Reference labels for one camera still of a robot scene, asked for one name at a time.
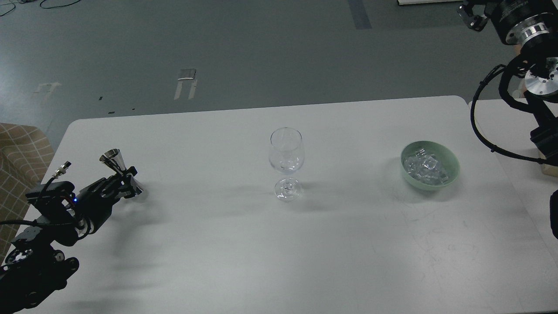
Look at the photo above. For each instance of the steel double jigger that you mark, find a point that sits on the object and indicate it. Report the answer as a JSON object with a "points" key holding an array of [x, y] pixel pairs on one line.
{"points": [[113, 158]]}

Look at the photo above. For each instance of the clear wine glass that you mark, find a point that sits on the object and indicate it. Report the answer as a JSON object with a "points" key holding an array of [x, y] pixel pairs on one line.
{"points": [[287, 156]]}

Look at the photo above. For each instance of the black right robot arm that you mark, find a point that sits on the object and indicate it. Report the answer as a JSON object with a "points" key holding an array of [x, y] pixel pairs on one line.
{"points": [[529, 81]]}

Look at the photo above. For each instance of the green bowl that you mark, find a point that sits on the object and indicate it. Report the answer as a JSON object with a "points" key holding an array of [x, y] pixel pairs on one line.
{"points": [[445, 155]]}

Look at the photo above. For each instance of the beige block on side table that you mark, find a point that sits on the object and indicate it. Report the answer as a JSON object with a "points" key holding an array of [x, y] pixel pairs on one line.
{"points": [[549, 170]]}

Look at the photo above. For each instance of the clear ice cubes pile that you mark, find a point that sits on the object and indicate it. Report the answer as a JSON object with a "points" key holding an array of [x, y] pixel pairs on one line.
{"points": [[425, 167]]}

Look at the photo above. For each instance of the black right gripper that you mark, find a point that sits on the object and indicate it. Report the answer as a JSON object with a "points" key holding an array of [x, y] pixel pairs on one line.
{"points": [[515, 21]]}

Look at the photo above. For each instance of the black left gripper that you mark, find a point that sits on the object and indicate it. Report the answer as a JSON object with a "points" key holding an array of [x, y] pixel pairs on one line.
{"points": [[95, 202]]}

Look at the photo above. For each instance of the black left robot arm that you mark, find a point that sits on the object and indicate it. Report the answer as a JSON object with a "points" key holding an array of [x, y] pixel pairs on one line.
{"points": [[34, 269]]}

